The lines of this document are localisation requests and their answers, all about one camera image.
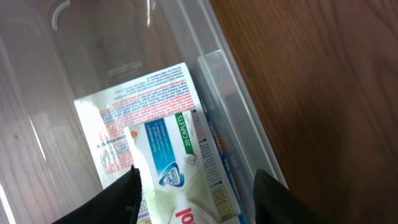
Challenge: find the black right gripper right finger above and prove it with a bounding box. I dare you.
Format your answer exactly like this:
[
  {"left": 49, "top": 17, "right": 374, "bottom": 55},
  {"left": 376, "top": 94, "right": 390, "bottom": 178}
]
[{"left": 253, "top": 169, "right": 325, "bottom": 224}]

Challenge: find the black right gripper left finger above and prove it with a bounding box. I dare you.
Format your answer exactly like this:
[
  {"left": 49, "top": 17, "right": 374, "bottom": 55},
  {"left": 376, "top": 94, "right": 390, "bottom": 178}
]
[{"left": 54, "top": 167, "right": 142, "bottom": 224}]

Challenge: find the white blue medicine box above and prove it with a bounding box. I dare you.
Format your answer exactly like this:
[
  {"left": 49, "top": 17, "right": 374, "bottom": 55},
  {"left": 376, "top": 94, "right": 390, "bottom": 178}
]
[{"left": 74, "top": 63, "right": 247, "bottom": 223}]

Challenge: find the clear plastic container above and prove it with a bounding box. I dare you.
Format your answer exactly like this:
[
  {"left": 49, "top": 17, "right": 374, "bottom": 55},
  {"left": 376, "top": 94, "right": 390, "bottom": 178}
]
[{"left": 1, "top": 0, "right": 284, "bottom": 223}]

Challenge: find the white blue Panadol box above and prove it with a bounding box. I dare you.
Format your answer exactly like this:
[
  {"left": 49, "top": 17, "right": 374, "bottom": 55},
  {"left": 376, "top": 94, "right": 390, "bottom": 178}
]
[{"left": 124, "top": 111, "right": 220, "bottom": 224}]

